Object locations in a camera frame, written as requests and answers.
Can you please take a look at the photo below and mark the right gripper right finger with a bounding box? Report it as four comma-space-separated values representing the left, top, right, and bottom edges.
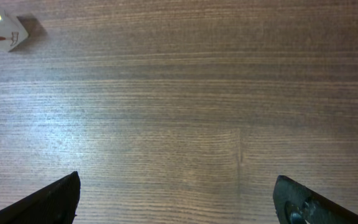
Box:
273, 175, 358, 224

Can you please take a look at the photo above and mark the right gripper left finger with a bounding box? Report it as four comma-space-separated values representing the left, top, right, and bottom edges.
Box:
0, 171, 81, 224

